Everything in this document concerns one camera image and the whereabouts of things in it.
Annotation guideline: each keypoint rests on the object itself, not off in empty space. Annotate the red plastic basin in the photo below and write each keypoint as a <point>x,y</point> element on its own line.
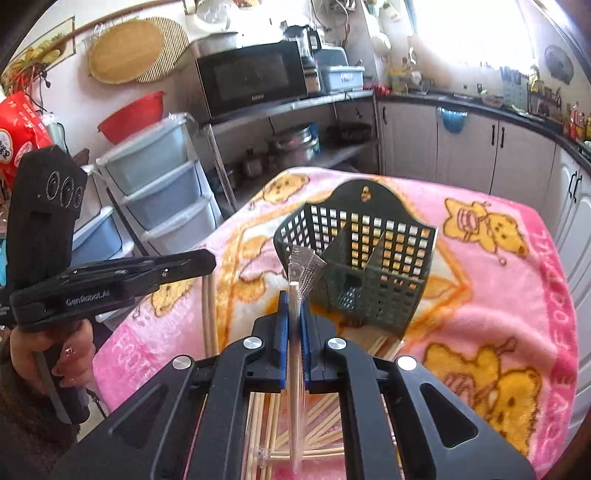
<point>133,118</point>

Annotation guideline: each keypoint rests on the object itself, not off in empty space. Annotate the black microwave oven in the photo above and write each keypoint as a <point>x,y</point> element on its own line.
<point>222,83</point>

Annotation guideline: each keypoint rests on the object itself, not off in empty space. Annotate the pink cartoon bear blanket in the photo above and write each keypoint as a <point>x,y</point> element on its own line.
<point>496,323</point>

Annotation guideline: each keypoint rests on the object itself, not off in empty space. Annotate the electric kettle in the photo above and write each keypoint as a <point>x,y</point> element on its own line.
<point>307,39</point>

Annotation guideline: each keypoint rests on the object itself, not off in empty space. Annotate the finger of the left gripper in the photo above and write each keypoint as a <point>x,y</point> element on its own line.
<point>134,277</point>

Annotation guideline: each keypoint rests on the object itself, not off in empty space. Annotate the red snack bag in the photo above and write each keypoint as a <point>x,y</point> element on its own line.
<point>21,131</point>

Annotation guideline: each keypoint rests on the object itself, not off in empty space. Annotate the blue plastic drawer unit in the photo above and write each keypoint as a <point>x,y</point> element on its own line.
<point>159,191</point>

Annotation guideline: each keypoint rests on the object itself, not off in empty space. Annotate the round woven mat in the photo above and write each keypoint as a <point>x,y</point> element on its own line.
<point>175,41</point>

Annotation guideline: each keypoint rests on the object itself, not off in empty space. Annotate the white kitchen cabinets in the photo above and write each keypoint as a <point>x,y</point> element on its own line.
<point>497,156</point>

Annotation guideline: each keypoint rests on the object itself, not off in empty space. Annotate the metal shelf rack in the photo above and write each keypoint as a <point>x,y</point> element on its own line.
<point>243,153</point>

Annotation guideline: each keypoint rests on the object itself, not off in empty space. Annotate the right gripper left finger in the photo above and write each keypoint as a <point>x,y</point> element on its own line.
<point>223,384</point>

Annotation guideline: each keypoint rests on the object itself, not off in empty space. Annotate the blue plastic container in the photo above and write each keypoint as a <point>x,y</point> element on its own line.
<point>337,79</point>

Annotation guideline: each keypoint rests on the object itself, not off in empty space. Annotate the dark green utensil basket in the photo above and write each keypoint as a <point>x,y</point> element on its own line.
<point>377,255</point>

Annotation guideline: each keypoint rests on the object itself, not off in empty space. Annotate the blue hanging bin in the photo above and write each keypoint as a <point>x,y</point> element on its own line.
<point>453,120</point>

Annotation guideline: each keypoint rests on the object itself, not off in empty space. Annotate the round wooden board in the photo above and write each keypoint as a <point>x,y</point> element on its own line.
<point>125,52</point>

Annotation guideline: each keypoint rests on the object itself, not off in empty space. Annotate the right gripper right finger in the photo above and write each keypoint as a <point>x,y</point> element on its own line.
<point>333,364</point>

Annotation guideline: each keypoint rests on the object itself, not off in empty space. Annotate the stainless steel pot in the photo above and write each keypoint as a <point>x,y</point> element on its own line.
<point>294,146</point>

